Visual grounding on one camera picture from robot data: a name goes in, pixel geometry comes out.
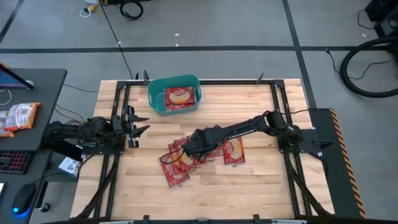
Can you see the black platform with hazard stripe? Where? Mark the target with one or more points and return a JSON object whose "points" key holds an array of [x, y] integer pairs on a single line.
{"points": [[332, 174]]}

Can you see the black equipment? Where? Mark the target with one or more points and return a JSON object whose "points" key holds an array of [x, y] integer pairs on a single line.
{"points": [[388, 18]]}

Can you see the black keyboard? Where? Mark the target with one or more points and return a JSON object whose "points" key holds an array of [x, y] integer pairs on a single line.
{"points": [[15, 161]]}

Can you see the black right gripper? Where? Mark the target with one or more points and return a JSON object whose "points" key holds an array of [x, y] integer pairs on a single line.
{"points": [[199, 147]]}

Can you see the computer monitor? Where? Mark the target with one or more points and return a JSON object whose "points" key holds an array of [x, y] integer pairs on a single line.
{"points": [[9, 79]]}

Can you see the black computer mouse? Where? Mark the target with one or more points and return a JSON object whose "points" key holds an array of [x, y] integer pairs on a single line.
{"points": [[23, 197]]}

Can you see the black desk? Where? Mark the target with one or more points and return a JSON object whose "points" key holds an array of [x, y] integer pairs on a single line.
{"points": [[46, 93]]}

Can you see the teal plastic basket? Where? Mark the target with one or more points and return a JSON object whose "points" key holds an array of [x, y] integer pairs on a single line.
{"points": [[159, 93]]}

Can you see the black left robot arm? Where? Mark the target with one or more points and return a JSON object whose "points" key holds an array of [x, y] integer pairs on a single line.
{"points": [[93, 127]]}

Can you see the black metal table frame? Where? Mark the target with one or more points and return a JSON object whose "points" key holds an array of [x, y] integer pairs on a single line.
{"points": [[233, 82]]}

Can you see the black controller box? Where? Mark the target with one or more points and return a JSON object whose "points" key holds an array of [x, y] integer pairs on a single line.
{"points": [[66, 151]]}

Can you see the orange snack bag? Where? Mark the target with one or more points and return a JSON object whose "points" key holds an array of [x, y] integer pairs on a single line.
{"points": [[21, 116], [3, 130]]}

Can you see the black caster wheel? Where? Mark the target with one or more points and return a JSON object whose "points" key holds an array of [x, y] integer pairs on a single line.
{"points": [[45, 207]]}

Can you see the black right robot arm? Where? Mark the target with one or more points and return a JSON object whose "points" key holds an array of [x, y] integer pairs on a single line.
{"points": [[248, 126]]}

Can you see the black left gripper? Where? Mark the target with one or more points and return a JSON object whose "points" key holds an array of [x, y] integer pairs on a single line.
{"points": [[119, 124]]}

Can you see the white printed booklet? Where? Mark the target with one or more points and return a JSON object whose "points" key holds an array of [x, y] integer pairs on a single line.
{"points": [[70, 166]]}

